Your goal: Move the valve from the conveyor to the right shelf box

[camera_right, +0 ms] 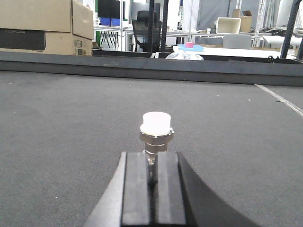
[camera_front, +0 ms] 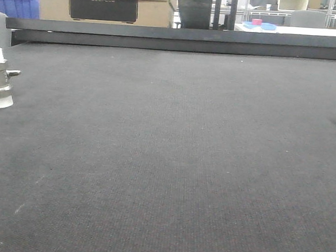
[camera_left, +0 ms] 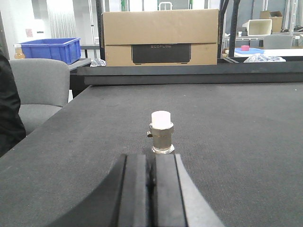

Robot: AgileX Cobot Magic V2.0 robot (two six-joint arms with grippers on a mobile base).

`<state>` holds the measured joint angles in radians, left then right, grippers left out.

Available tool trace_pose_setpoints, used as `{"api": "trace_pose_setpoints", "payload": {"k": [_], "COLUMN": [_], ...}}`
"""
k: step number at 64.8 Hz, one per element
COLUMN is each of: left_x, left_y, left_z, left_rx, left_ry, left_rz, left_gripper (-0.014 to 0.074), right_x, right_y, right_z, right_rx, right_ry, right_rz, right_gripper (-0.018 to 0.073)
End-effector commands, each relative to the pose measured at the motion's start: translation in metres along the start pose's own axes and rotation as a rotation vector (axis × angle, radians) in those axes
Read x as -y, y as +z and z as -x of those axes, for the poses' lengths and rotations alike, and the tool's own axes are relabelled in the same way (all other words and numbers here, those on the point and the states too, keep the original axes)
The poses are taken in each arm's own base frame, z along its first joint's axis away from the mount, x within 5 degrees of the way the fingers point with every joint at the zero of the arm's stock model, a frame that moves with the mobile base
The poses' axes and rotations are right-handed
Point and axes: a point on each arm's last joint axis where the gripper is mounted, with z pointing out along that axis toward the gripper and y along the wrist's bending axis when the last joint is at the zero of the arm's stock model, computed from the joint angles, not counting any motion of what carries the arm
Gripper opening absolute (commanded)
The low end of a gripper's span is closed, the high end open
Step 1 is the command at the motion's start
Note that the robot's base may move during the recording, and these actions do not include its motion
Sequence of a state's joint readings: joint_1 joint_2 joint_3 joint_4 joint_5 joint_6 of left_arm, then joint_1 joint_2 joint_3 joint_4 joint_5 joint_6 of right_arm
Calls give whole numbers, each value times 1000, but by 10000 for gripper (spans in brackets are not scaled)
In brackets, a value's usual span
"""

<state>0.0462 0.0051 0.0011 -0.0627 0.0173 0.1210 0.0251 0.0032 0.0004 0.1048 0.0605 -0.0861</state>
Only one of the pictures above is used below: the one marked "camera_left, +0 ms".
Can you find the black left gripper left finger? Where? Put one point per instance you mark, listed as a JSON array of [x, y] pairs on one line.
[[120, 200]]

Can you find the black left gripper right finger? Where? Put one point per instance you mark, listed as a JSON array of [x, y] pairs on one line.
[[176, 200]]

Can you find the large cardboard box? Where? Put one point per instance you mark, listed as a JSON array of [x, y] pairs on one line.
[[158, 38]]

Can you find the small cardboard box background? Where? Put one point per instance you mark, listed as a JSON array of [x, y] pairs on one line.
[[276, 17]]

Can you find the black jacket sleeve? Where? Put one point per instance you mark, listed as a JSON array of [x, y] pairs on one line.
[[12, 130]]

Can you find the crumpled plastic bag left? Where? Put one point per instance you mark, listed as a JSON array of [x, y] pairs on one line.
[[98, 63]]

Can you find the crumpled plastic bag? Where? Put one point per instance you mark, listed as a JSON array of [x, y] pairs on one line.
[[258, 58], [98, 63]]

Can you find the grey fabric chair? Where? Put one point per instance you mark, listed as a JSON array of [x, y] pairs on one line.
[[43, 87]]

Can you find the blue plastic crate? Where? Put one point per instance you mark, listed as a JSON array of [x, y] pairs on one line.
[[62, 49]]

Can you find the crumpled plastic bag right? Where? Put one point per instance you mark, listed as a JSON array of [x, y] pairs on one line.
[[258, 58]]

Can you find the blue tray on table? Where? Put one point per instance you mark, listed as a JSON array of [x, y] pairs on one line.
[[250, 51]]

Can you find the pink block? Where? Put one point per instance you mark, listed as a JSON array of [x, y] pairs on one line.
[[245, 48]]

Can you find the amber bottle with white cap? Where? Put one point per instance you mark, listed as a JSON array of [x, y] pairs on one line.
[[18, 52]]

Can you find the white table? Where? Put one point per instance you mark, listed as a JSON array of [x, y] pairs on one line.
[[277, 52]]

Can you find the grey office chair background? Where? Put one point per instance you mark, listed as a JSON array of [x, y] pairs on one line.
[[277, 42]]

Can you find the white plastic bin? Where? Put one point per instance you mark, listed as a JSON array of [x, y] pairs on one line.
[[258, 27]]

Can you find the black conveyor side rail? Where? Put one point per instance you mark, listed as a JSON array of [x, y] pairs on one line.
[[233, 70]]

